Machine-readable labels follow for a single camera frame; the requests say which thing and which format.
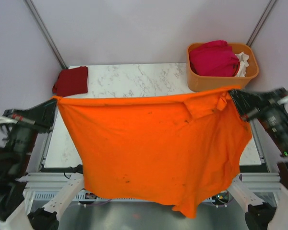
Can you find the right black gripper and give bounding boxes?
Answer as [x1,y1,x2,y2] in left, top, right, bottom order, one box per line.
[229,84,288,154]

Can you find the white slotted cable duct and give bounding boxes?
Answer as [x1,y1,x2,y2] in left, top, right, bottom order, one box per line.
[34,191,99,202]

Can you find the orange plastic basket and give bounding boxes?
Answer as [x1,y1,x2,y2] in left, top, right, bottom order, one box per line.
[186,43,259,92]

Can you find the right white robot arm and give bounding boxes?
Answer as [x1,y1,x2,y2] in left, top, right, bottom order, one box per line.
[227,88,288,230]

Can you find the left aluminium corner post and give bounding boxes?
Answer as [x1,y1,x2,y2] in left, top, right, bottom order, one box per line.
[23,0,68,69]

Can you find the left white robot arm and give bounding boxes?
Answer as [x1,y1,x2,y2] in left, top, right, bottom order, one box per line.
[0,98,96,230]

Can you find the folded dark red shirt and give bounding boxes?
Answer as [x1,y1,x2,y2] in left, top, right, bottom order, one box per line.
[52,66,88,97]

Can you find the magenta shirt in basket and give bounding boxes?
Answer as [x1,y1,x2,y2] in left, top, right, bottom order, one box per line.
[189,40,240,77]

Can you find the orange t shirt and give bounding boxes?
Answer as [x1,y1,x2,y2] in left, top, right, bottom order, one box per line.
[57,87,252,218]

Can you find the white cloth in basket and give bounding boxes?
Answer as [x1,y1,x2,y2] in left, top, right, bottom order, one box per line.
[235,52,250,77]

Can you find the aluminium front rail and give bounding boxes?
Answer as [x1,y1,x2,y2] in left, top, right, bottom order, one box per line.
[19,172,281,192]

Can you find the aluminium corner post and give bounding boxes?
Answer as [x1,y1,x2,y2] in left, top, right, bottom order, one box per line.
[246,0,279,47]
[23,0,68,69]

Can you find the right aluminium corner post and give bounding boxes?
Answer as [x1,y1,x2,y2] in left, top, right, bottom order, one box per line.
[246,0,279,47]

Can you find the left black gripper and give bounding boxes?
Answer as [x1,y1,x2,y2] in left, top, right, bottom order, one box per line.
[5,95,60,171]

